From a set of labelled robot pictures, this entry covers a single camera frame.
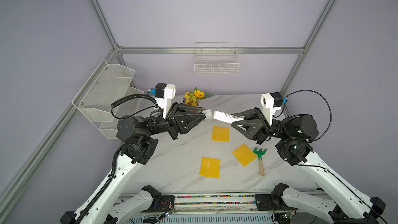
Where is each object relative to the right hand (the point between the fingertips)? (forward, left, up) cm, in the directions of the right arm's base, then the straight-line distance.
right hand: (230, 123), depth 45 cm
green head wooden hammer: (+11, -24, -47) cm, 54 cm away
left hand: (-1, +8, +4) cm, 9 cm away
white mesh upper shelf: (+41, +61, -18) cm, 76 cm away
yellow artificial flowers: (+33, +14, -23) cm, 43 cm away
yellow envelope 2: (+11, -16, -51) cm, 54 cm away
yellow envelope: (+4, +5, -50) cm, 50 cm away
